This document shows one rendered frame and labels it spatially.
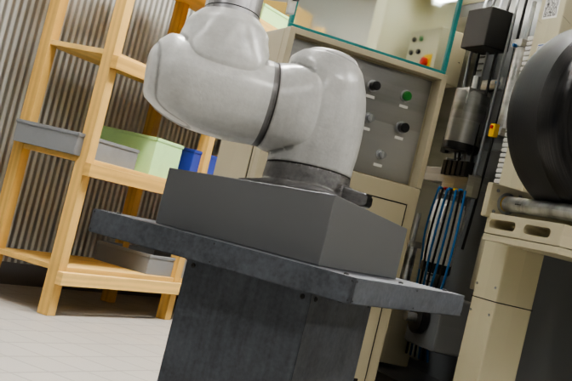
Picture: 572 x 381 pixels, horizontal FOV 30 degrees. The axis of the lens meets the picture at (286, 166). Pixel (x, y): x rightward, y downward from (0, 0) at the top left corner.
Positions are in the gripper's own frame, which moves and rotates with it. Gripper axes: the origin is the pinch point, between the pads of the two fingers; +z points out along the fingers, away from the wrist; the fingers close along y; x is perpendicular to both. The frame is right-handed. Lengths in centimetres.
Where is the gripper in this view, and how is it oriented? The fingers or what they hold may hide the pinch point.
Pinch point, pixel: (269, 2)
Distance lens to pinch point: 270.7
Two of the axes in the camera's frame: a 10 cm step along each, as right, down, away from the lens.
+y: 7.9, 3.2, -5.2
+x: 5.8, -1.0, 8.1
